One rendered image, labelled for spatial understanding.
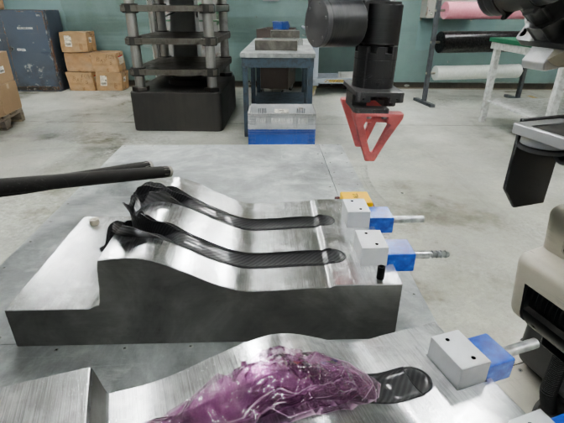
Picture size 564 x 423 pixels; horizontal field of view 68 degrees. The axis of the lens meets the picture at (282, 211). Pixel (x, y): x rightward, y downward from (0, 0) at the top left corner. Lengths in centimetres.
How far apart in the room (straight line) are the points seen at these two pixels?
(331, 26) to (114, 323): 46
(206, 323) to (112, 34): 707
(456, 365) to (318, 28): 41
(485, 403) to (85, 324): 47
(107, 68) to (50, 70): 80
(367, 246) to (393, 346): 13
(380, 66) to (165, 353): 47
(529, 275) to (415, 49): 652
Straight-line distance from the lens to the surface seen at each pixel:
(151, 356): 59
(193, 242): 60
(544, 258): 88
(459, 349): 50
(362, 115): 58
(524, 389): 139
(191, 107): 455
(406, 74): 730
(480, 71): 647
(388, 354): 51
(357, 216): 67
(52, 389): 43
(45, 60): 743
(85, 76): 733
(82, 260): 70
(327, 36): 55
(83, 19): 766
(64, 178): 95
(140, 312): 58
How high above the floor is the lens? 120
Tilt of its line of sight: 26 degrees down
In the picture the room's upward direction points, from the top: straight up
